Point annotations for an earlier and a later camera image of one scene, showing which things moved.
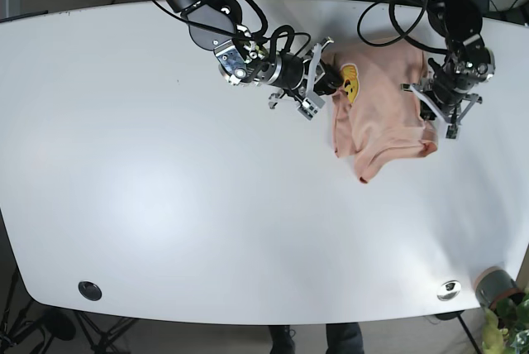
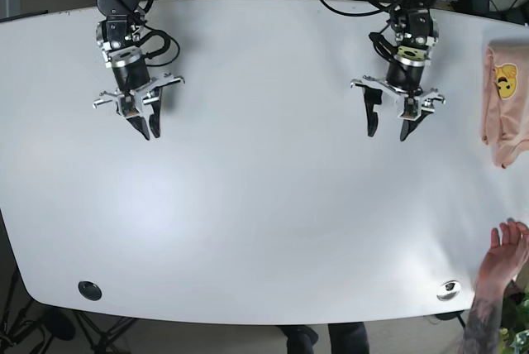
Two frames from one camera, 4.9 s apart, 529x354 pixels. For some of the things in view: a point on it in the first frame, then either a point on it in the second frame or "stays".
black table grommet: [89, 290] stays
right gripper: [451, 80] → [405, 75]
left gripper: [302, 74] → [131, 70]
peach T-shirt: [374, 118] → [505, 101]
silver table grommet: [449, 290] stays
